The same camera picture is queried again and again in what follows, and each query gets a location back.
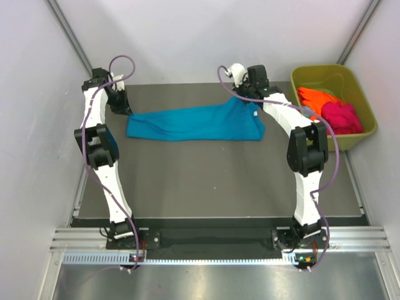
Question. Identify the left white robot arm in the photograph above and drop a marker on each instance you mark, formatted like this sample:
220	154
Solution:
101	154

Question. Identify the right corner aluminium post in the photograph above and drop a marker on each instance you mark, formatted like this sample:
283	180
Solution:
358	31

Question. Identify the magenta t shirt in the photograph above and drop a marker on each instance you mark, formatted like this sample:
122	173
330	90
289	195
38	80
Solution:
342	118

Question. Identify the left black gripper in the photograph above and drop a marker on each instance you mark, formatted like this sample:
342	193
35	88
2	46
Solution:
124	108

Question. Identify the grey slotted cable duct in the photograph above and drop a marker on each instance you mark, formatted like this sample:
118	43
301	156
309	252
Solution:
130	259

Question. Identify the aluminium frame rail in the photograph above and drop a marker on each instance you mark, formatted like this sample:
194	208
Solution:
346	239

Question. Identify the grey blue t shirt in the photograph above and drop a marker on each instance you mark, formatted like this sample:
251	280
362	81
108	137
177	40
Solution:
308	112

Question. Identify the orange t shirt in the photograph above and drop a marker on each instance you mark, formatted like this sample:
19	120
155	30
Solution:
316	99

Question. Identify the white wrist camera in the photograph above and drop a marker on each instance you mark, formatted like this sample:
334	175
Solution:
118	82
238	73

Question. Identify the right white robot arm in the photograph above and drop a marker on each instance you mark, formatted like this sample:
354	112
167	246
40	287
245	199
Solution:
307	150

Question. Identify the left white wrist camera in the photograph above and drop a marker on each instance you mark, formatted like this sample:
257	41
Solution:
118	82

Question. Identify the left corner aluminium post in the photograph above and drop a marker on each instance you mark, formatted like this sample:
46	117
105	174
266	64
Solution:
70	35

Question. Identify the corner aluminium post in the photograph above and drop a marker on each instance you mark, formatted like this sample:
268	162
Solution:
358	31
70	35

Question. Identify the olive green plastic bin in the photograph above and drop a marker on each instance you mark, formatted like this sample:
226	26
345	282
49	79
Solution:
333	92

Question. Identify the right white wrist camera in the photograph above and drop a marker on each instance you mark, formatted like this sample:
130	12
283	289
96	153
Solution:
238	73

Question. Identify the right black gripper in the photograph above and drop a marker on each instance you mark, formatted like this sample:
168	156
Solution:
239	89

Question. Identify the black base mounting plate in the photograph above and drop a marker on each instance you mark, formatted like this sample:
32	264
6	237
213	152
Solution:
207	239

